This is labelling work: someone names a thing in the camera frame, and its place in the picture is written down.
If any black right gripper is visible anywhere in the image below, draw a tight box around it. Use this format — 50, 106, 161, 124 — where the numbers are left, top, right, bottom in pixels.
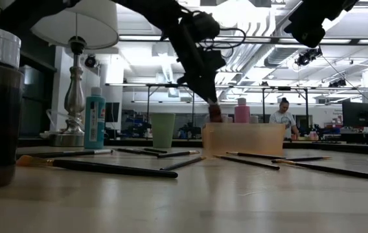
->
284, 0, 360, 49

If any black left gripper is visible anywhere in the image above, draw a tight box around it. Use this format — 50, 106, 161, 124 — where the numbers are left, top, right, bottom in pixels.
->
170, 22, 219, 105

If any red small paint bottle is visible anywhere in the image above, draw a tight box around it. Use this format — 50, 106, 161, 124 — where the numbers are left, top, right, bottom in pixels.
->
207, 102, 223, 124

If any pink large paint bottle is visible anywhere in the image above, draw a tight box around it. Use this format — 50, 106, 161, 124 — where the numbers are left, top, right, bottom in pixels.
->
234, 97, 251, 124

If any black handled paint brush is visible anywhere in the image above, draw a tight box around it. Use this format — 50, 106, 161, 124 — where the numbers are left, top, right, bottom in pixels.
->
51, 149, 106, 155
157, 150, 201, 159
270, 156, 332, 164
143, 147, 169, 154
225, 151, 288, 161
212, 155, 281, 171
117, 148, 161, 157
159, 156, 207, 172
17, 148, 114, 160
281, 159, 368, 183

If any teal large paint bottle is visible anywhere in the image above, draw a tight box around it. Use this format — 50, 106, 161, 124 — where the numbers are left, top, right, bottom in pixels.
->
84, 86, 106, 150

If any flat orange bristle paint brush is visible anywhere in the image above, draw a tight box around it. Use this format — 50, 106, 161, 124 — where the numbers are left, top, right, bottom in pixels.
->
16, 154, 179, 179

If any overhead light bar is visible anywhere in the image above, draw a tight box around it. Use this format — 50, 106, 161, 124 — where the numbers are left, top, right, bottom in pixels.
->
118, 34, 368, 45

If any green plastic cup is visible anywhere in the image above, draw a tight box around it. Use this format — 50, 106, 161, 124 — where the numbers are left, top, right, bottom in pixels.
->
151, 112, 177, 149

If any orange translucent plastic bin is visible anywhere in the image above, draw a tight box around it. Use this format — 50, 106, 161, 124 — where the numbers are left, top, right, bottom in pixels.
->
201, 122, 288, 157

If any person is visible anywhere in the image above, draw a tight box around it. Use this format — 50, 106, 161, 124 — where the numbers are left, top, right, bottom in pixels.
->
268, 97, 301, 140

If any black computer monitor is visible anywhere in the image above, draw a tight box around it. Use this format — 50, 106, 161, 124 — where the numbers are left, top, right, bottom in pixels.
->
105, 102, 121, 123
341, 100, 368, 128

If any white shade silver table lamp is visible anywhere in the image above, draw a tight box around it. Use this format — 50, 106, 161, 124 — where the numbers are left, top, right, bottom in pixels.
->
30, 0, 119, 148

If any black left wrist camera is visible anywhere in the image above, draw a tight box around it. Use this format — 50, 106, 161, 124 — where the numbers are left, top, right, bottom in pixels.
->
203, 48, 227, 71

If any silver ventilation duct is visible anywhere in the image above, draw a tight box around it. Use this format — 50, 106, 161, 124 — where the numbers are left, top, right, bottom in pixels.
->
218, 0, 326, 71

